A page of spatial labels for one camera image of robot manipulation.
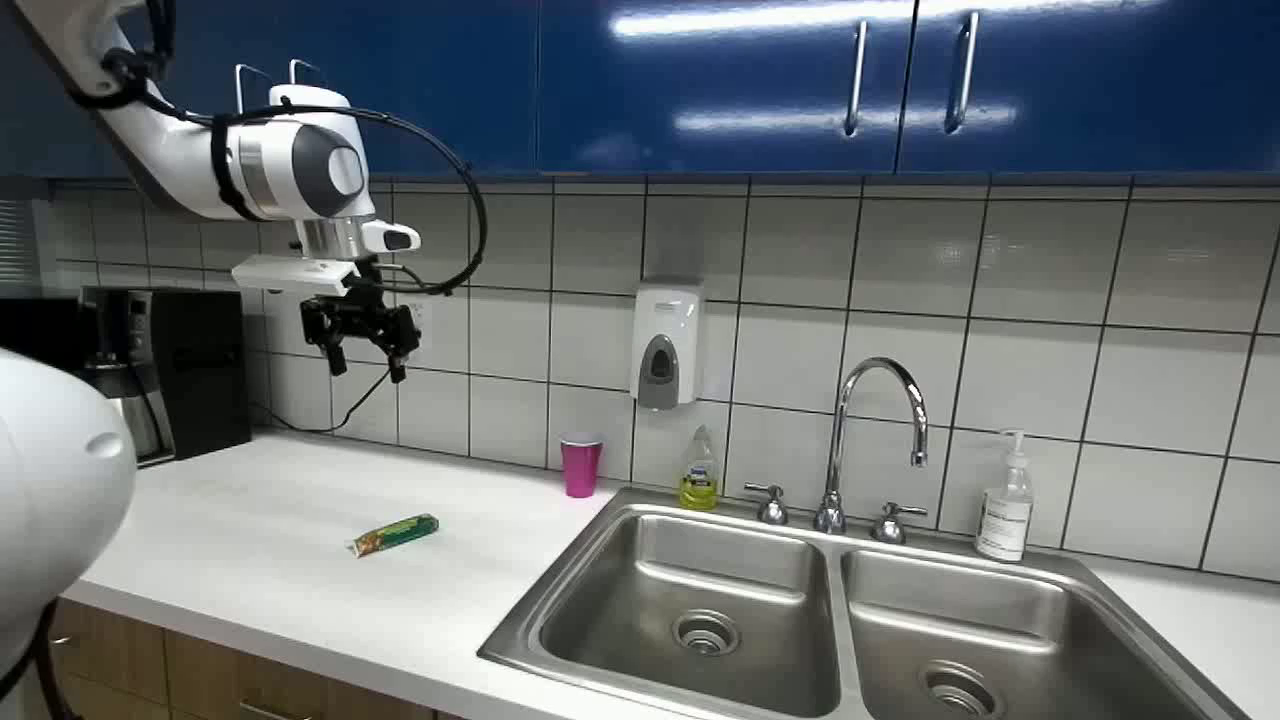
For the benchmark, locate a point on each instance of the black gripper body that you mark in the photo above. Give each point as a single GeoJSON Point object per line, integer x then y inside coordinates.
{"type": "Point", "coordinates": [330, 322]}

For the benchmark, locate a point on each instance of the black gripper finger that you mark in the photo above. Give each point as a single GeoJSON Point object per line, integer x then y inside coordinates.
{"type": "Point", "coordinates": [332, 354]}
{"type": "Point", "coordinates": [397, 368]}

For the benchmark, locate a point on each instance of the green snack packet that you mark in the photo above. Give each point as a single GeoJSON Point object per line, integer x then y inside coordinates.
{"type": "Point", "coordinates": [395, 534]}

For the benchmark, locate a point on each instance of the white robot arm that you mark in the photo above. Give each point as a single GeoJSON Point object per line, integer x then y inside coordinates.
{"type": "Point", "coordinates": [65, 452]}

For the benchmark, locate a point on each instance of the stainless steel double sink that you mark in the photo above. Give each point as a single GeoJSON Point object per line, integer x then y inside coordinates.
{"type": "Point", "coordinates": [720, 612]}

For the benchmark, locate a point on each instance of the black coffee maker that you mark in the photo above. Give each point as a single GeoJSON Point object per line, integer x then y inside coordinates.
{"type": "Point", "coordinates": [172, 356]}

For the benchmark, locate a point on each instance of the pink plastic cup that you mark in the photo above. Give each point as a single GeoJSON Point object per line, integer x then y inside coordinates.
{"type": "Point", "coordinates": [581, 466]}

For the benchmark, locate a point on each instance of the yellow dish soap bottle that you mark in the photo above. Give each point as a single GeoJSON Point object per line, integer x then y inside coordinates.
{"type": "Point", "coordinates": [701, 483]}

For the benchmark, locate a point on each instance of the blue upper cabinets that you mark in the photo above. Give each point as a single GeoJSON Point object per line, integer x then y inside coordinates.
{"type": "Point", "coordinates": [781, 88]}

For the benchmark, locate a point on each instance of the wooden lower cabinets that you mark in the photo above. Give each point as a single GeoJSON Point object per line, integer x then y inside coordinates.
{"type": "Point", "coordinates": [125, 669]}

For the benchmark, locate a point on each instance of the chrome faucet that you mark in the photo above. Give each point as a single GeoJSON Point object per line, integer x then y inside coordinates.
{"type": "Point", "coordinates": [828, 510]}

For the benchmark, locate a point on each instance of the clear hand soap pump bottle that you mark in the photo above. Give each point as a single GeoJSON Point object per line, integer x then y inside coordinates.
{"type": "Point", "coordinates": [1005, 513]}

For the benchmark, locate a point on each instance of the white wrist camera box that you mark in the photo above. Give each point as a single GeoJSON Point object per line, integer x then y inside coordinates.
{"type": "Point", "coordinates": [297, 274]}

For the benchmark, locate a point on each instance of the white wall soap dispenser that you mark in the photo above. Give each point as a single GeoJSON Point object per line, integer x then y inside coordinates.
{"type": "Point", "coordinates": [666, 342]}

